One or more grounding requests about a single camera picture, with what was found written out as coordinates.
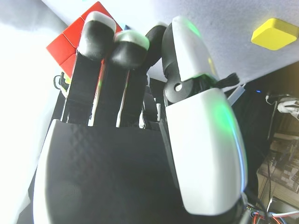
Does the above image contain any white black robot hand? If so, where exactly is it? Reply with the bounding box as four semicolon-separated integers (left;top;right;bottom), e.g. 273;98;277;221
32;10;248;224

